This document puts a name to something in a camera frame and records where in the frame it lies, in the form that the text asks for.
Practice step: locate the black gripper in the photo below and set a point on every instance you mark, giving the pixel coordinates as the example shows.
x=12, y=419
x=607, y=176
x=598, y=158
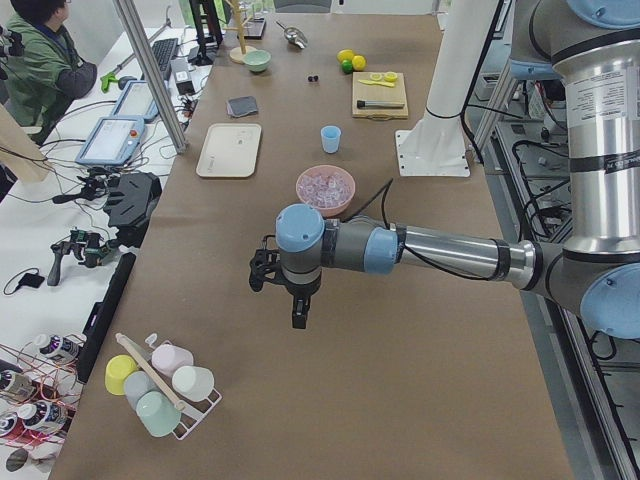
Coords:
x=299, y=290

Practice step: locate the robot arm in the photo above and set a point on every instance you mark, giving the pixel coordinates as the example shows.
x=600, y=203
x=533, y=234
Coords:
x=594, y=47

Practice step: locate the pile of ice cubes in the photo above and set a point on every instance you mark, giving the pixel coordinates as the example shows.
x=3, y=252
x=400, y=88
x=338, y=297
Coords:
x=324, y=190

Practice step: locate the white cup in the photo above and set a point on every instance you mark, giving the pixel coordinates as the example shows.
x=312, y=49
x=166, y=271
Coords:
x=193, y=382

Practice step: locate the pink cup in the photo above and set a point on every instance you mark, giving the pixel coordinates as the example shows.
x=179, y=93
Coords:
x=167, y=358

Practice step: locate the light blue cup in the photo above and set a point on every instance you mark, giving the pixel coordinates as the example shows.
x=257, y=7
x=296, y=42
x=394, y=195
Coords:
x=330, y=138

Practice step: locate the mint green cup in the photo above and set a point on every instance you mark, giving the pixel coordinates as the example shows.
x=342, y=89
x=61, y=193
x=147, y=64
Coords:
x=157, y=413

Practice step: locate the grey cup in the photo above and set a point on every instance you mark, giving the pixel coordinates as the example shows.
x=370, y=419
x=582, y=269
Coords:
x=136, y=385

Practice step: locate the yellow cup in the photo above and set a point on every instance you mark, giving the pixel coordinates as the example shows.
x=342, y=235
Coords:
x=117, y=370

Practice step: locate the wooden cup tree stand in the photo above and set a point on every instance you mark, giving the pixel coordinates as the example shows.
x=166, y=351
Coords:
x=238, y=54

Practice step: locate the metal ice scoop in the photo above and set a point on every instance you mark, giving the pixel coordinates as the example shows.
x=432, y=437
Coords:
x=294, y=36

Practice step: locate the pink bowl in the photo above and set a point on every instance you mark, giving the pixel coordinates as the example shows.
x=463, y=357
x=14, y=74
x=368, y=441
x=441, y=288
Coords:
x=330, y=212

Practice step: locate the cream serving tray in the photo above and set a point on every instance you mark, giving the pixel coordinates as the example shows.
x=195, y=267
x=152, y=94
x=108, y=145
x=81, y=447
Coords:
x=230, y=150

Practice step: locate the black bar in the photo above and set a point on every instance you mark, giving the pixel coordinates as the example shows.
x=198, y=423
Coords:
x=101, y=316

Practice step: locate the grey folded cloth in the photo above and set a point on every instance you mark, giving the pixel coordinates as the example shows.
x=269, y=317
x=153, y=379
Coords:
x=242, y=106

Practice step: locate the steel rod black tip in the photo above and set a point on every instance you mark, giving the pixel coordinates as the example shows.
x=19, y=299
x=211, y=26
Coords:
x=370, y=104

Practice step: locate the wooden cutting board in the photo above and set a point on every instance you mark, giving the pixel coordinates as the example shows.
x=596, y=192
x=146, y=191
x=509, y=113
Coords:
x=378, y=93

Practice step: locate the yellow plastic knife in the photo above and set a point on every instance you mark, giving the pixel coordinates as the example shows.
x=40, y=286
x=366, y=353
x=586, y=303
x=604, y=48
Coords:
x=377, y=83

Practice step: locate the green lime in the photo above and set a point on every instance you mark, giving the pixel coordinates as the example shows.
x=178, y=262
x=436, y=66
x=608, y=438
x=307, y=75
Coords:
x=347, y=66

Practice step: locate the lemon half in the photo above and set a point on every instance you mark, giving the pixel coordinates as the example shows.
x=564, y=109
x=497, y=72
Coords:
x=390, y=76

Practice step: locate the mint green bowl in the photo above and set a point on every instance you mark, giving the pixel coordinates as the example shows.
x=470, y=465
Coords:
x=257, y=61

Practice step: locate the yellow lemon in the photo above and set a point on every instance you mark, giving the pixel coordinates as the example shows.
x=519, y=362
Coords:
x=358, y=63
x=345, y=54

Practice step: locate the near teach pendant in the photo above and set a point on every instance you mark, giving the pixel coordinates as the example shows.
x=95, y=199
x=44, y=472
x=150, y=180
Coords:
x=112, y=141

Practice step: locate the teach pendant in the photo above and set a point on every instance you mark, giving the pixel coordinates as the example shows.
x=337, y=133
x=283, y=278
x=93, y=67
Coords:
x=112, y=141
x=136, y=100

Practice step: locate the far teach pendant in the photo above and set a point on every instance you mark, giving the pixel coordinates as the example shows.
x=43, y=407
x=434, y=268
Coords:
x=136, y=100

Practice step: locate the black keyboard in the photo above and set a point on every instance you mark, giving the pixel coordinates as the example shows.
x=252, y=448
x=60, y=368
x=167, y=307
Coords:
x=164, y=52

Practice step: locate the person in green jacket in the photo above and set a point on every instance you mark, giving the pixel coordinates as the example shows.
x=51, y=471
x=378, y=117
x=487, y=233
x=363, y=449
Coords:
x=45, y=80

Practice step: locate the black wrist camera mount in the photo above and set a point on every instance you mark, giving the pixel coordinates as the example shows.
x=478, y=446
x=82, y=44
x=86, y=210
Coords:
x=265, y=266

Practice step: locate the white wire cup rack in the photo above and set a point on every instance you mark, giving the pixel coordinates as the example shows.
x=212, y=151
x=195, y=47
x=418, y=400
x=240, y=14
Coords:
x=195, y=412

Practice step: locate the wooden rack handle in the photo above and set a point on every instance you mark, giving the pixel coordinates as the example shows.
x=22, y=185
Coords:
x=141, y=358

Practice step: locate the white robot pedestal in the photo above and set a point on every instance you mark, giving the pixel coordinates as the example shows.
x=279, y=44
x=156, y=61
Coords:
x=435, y=146

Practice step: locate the aluminium frame post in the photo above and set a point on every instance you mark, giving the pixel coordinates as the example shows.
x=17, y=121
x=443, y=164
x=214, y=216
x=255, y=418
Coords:
x=135, y=31

